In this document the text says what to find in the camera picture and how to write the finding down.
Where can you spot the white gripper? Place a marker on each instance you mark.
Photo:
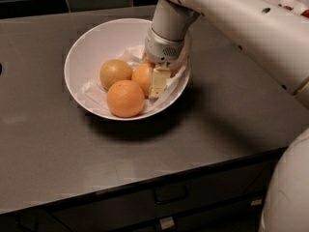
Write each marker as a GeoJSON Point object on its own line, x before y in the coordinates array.
{"type": "Point", "coordinates": [159, 49]}

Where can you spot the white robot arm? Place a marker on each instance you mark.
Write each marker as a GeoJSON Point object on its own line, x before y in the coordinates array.
{"type": "Point", "coordinates": [278, 40]}

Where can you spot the large white bowl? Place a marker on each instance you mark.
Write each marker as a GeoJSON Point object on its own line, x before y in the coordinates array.
{"type": "Point", "coordinates": [100, 44]}

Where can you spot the yellowish orange at back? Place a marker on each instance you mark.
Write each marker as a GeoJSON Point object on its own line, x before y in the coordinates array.
{"type": "Point", "coordinates": [114, 70]}

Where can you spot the black drawer front with handle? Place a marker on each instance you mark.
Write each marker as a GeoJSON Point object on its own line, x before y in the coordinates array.
{"type": "Point", "coordinates": [181, 201]}

